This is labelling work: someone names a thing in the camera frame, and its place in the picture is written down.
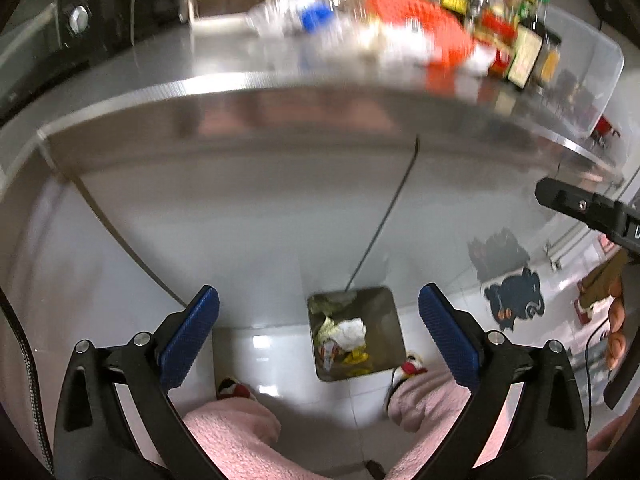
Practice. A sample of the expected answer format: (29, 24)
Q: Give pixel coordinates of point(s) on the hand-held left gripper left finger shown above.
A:
(192, 340)

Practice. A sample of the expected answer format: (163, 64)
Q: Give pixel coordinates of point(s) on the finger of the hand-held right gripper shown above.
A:
(575, 202)

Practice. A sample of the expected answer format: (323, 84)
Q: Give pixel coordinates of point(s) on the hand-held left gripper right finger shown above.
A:
(447, 340)

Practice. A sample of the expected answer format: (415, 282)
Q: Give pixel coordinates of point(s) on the square metal trash bin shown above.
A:
(385, 320)

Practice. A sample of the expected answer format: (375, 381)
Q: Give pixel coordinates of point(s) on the person's right forearm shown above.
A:
(615, 435)

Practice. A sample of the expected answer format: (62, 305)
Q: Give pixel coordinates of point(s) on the person's right hand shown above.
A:
(617, 327)

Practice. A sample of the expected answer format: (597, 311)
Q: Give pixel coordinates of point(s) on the cartoon slipper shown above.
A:
(410, 367)
(235, 390)

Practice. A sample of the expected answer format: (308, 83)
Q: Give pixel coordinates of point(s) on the brown cartoon sticker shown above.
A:
(597, 280)

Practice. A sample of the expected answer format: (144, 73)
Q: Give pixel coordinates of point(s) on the black bear sticker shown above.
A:
(515, 300)

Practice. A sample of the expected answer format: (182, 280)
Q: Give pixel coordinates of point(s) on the small red object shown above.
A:
(605, 130)

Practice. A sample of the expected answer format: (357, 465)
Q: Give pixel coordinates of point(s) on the yellow wrapper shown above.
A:
(357, 357)

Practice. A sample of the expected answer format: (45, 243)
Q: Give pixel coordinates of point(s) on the crumpled white tissue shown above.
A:
(350, 332)

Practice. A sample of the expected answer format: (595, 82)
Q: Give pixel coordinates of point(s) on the person's left leg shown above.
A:
(235, 440)

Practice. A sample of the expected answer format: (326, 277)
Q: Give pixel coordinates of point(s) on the stainless steel counter cabinet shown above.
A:
(250, 210)

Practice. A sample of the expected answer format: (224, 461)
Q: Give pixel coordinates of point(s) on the small jar yellow contents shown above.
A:
(550, 62)

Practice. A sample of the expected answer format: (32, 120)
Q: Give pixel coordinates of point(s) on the clear plastic container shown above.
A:
(590, 60)

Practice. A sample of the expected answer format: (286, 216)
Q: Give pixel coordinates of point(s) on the dark bottle cream label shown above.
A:
(525, 57)

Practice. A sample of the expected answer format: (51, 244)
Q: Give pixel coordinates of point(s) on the crumpled white paper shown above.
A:
(481, 57)

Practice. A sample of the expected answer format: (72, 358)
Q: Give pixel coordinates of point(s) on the red lid sauce jar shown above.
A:
(500, 35)

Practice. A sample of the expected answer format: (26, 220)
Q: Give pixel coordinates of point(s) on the crushed clear plastic bottle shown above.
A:
(280, 15)

